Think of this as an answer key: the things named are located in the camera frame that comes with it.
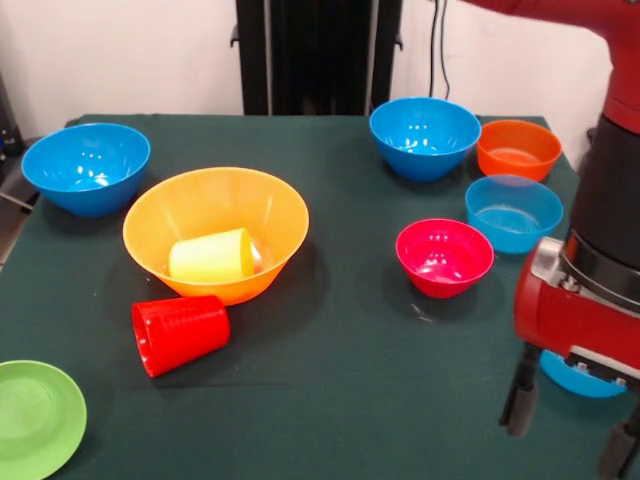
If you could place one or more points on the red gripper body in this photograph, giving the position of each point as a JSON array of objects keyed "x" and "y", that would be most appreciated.
[{"x": 560, "y": 320}]

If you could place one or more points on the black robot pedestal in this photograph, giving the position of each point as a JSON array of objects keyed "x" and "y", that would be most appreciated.
[{"x": 320, "y": 50}]

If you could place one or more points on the large yellow bowl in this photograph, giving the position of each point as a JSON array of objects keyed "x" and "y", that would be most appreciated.
[{"x": 215, "y": 200}]

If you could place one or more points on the large blue bowl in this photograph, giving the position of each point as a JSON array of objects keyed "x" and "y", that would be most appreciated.
[
  {"x": 85, "y": 165},
  {"x": 425, "y": 145}
]

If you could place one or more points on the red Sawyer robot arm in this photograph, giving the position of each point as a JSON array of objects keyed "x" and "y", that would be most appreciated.
[{"x": 610, "y": 190}]

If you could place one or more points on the black equipment case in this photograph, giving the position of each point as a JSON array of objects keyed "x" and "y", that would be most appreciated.
[{"x": 7, "y": 125}]

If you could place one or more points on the red cup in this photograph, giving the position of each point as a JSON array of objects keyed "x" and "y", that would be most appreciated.
[{"x": 185, "y": 330}]

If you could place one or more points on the pink bowl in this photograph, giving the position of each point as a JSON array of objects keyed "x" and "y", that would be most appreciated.
[{"x": 440, "y": 280}]

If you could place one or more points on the black stand base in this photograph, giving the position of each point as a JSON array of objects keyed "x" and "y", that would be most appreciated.
[
  {"x": 12, "y": 187},
  {"x": 592, "y": 135}
]

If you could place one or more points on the dark green tablecloth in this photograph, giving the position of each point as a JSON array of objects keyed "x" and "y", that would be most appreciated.
[{"x": 325, "y": 400}]

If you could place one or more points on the orange bowl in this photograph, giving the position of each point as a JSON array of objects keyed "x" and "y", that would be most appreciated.
[{"x": 517, "y": 160}]

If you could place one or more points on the small blue bowl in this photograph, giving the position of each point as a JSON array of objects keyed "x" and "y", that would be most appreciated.
[
  {"x": 515, "y": 235},
  {"x": 562, "y": 377}
]

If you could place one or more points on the green bowl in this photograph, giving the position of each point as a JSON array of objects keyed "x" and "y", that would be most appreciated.
[{"x": 30, "y": 420}]

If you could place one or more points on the yellow cup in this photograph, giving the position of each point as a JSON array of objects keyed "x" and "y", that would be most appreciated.
[{"x": 210, "y": 257}]

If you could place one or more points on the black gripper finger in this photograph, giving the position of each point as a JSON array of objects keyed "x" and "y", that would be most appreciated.
[
  {"x": 620, "y": 450},
  {"x": 520, "y": 400}
]

